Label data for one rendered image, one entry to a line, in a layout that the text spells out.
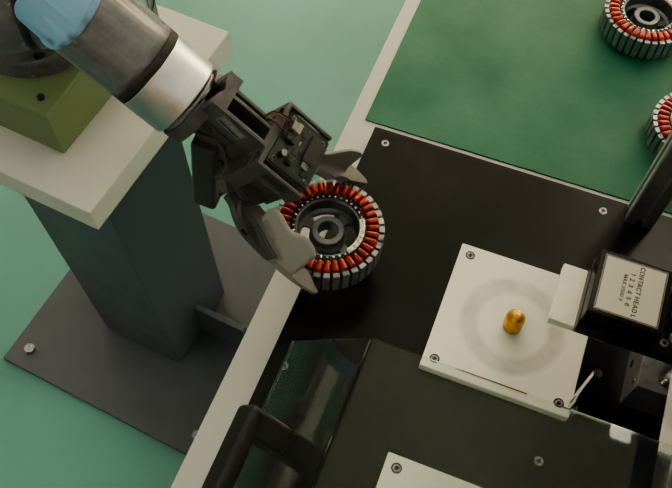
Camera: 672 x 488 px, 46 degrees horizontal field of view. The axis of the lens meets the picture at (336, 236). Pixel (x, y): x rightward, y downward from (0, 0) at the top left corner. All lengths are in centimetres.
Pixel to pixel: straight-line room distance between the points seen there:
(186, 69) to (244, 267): 108
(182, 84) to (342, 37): 148
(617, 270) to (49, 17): 51
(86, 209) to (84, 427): 78
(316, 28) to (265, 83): 23
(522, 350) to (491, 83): 38
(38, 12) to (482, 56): 60
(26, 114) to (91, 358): 80
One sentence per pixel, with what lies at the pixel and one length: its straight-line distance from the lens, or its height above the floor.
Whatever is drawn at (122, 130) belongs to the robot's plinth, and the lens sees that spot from 101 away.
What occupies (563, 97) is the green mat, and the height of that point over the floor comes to 75.
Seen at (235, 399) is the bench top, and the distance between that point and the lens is 82.
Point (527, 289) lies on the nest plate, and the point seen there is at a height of 78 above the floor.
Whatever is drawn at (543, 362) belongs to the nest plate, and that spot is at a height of 78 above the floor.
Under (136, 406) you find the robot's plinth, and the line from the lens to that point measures 163.
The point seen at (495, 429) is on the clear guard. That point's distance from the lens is 48.
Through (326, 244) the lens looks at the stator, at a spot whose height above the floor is 85.
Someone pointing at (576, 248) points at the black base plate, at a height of 77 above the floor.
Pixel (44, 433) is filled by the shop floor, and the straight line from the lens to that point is 168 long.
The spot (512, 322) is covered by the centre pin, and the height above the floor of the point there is 80.
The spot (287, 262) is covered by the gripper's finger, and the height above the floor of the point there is 88.
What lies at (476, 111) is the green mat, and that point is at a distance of 101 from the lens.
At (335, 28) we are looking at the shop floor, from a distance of 214.
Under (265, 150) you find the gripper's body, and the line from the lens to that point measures 67.
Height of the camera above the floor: 152
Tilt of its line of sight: 60 degrees down
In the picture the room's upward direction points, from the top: straight up
